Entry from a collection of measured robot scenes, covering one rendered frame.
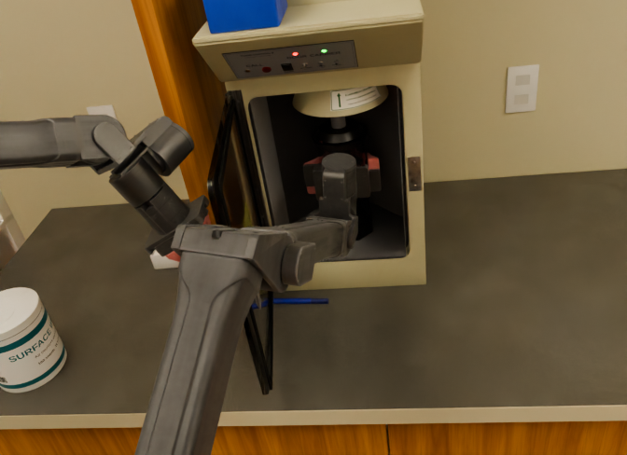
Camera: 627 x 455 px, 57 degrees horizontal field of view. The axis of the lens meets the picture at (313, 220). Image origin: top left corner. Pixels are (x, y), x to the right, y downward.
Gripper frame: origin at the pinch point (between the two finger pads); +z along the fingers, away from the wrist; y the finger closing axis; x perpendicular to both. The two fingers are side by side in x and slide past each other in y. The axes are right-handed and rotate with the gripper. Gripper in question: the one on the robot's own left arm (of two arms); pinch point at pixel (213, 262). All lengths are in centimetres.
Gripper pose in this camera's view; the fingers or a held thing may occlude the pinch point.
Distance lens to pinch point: 90.8
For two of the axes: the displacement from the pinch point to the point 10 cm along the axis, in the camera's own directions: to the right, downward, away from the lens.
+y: -8.3, 4.7, 2.9
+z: 5.5, 7.0, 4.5
